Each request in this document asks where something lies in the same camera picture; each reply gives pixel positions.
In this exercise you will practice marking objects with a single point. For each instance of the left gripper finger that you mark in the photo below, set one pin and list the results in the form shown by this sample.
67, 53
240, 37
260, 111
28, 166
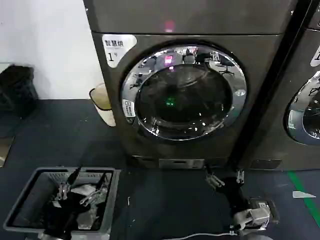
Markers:
96, 193
65, 188

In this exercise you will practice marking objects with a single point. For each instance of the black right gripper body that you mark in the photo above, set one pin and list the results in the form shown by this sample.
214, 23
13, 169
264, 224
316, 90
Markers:
233, 192

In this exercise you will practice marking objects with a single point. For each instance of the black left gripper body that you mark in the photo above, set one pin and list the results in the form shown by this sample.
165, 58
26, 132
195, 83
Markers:
62, 210

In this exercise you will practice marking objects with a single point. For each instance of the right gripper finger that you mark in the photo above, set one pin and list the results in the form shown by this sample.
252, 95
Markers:
215, 181
239, 176

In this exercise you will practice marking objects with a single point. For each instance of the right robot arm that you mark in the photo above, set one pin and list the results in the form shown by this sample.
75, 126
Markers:
257, 215

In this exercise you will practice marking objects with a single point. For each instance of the pale grey cloth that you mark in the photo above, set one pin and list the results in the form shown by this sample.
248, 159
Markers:
86, 217

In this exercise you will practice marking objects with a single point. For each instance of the grey laundry basket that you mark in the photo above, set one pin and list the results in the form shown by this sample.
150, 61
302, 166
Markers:
18, 202

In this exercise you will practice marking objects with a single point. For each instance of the white paper scrap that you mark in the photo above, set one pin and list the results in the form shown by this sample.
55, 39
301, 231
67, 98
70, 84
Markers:
301, 195

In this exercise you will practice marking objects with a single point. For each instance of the green floor tape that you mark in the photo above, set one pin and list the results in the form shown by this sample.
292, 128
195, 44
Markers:
303, 192

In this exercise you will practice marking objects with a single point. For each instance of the flat brown cardboard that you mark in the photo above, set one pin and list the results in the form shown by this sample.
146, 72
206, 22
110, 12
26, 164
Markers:
5, 152

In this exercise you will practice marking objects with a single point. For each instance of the beige waste bin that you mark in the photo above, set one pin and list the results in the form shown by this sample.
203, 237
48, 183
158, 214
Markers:
106, 110

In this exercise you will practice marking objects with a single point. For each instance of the round glass dryer door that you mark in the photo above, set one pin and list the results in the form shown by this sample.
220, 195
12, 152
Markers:
308, 117
185, 100

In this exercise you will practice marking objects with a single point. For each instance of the small white door sticker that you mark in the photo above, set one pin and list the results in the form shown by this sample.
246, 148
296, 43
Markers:
128, 108

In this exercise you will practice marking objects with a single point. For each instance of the white printed label sticker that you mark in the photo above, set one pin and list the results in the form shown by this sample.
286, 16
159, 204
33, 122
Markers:
316, 56
113, 47

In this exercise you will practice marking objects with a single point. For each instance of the grey dryer with label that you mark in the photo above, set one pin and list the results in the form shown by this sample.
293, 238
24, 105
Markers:
200, 22

